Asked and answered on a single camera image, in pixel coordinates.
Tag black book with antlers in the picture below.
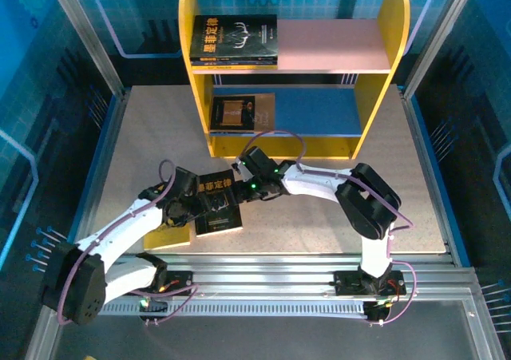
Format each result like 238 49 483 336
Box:
194 169 244 238
188 14 279 64

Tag brown gold book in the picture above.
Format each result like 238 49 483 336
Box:
208 93 276 134

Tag dark book with man portrait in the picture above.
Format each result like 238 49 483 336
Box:
190 60 279 69

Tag black connector box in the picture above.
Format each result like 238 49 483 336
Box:
138 297 168 322
365 300 392 323

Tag book with yellow spine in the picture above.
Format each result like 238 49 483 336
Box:
192 65 279 72

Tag yellow bookshelf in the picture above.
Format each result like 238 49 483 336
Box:
177 0 411 160

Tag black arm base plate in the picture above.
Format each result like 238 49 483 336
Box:
333 270 407 297
121 270 196 297

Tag purple cable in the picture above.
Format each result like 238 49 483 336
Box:
57 159 200 326
243 130 418 325

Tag aluminium frame rails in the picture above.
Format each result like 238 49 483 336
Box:
50 254 486 302

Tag grey slotted cable duct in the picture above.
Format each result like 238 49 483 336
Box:
63 299 367 318

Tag aluminium frame post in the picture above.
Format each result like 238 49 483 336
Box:
43 0 133 97
402 0 480 98

